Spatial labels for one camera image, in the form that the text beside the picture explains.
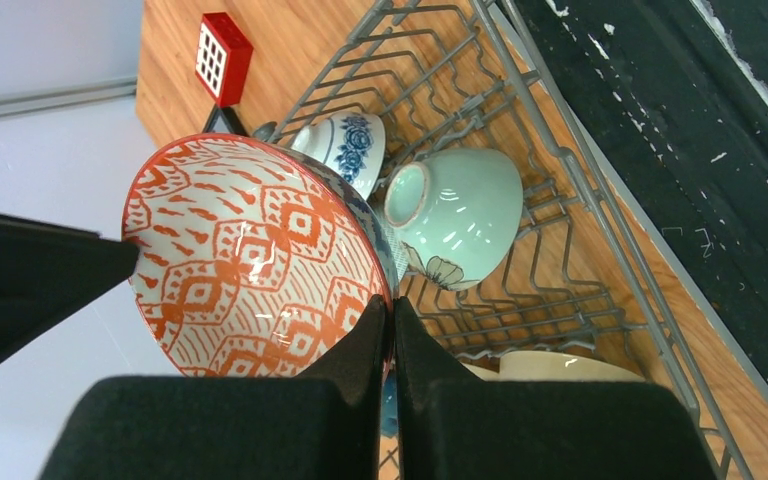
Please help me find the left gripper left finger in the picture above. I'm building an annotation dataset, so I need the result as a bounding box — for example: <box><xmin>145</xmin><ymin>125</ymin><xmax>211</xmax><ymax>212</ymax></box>
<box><xmin>41</xmin><ymin>296</ymin><xmax>388</xmax><ymax>479</ymax></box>

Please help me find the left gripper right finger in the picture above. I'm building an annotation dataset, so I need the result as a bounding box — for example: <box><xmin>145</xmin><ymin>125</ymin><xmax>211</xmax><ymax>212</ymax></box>
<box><xmin>393</xmin><ymin>298</ymin><xmax>715</xmax><ymax>479</ymax></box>

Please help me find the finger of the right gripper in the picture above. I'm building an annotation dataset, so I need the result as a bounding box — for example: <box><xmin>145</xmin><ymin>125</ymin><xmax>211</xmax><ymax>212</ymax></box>
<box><xmin>0</xmin><ymin>214</ymin><xmax>139</xmax><ymax>364</ymax></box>

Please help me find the blue zigzag red bowl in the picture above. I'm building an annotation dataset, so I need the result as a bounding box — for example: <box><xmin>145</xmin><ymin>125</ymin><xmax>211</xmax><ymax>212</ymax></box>
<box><xmin>121</xmin><ymin>133</ymin><xmax>398</xmax><ymax>377</ymax></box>

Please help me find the white blue floral bowl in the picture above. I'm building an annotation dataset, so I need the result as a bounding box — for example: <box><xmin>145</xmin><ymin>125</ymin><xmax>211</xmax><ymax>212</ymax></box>
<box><xmin>291</xmin><ymin>112</ymin><xmax>386</xmax><ymax>198</ymax></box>

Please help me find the grey wire dish rack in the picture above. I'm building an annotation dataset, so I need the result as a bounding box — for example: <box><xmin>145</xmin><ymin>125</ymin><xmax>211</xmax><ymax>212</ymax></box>
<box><xmin>256</xmin><ymin>1</ymin><xmax>768</xmax><ymax>479</ymax></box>

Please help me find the dark blue bowl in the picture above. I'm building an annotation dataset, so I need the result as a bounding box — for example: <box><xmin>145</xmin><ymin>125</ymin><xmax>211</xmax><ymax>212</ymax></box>
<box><xmin>380</xmin><ymin>371</ymin><xmax>399</xmax><ymax>438</ymax></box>

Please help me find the beige bowl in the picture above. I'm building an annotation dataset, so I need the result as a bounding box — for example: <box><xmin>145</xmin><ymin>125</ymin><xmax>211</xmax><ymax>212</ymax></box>
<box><xmin>463</xmin><ymin>351</ymin><xmax>645</xmax><ymax>382</ymax></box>

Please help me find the mint green flower bowl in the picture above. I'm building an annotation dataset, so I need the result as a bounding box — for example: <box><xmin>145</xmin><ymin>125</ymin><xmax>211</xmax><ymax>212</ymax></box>
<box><xmin>383</xmin><ymin>148</ymin><xmax>524</xmax><ymax>291</ymax></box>

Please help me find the red toy brick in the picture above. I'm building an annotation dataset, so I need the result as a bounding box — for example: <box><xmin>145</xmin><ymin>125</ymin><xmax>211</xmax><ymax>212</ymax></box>
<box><xmin>195</xmin><ymin>12</ymin><xmax>254</xmax><ymax>108</ymax></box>

